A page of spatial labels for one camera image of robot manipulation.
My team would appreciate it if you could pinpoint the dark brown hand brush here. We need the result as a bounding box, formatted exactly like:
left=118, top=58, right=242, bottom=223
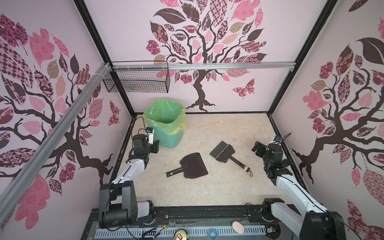
left=210, top=141, right=253, bottom=177

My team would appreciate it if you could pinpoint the dark brown dustpan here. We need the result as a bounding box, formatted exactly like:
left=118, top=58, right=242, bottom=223
left=166, top=153, right=209, bottom=179

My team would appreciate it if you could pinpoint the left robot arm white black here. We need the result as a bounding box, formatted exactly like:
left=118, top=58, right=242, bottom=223
left=99, top=133, right=159, bottom=230

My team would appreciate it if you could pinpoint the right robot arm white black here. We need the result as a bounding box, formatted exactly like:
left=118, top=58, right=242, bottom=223
left=252, top=138, right=346, bottom=240

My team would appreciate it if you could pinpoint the green bin with liner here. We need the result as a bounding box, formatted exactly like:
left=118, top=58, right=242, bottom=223
left=144, top=99, right=187, bottom=149

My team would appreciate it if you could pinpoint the pink oval button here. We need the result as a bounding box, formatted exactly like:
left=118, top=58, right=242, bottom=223
left=232, top=221, right=245, bottom=235

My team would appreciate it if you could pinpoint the gold round can top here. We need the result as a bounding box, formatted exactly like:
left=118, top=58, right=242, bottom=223
left=174, top=229, right=189, bottom=240

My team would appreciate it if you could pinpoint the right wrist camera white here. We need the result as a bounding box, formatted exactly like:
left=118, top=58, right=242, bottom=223
left=271, top=136, right=285, bottom=146

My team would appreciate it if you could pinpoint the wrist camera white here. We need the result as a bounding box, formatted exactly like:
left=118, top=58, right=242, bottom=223
left=271, top=136, right=285, bottom=146
left=146, top=127, right=155, bottom=145

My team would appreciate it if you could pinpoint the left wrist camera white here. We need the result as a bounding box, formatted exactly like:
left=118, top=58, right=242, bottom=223
left=146, top=127, right=155, bottom=145

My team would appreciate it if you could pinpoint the black wire basket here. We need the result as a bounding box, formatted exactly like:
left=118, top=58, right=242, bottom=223
left=103, top=60, right=171, bottom=93

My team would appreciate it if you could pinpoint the aluminium rail back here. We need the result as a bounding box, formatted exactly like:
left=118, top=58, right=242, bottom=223
left=113, top=62, right=296, bottom=71

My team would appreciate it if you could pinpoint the aluminium rail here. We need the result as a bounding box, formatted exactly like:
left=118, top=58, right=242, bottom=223
left=1, top=63, right=111, bottom=224
left=113, top=62, right=296, bottom=71

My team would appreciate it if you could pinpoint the aluminium rail left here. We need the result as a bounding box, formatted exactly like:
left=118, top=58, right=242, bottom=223
left=1, top=63, right=111, bottom=224

